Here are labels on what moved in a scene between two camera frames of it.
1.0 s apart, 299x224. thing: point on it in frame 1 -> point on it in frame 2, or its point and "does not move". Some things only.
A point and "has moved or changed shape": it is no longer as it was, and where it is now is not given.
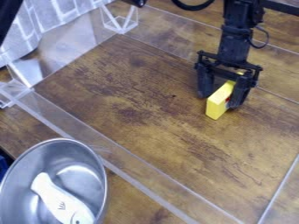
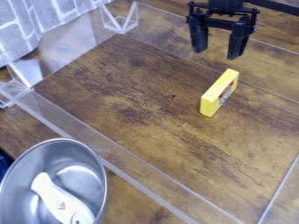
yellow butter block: [218, 100] has moved or changed shape
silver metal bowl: [74, 166] does not move
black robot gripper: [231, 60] -> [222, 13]
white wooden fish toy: [74, 209] does not move
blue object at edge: [5, 167] does not move
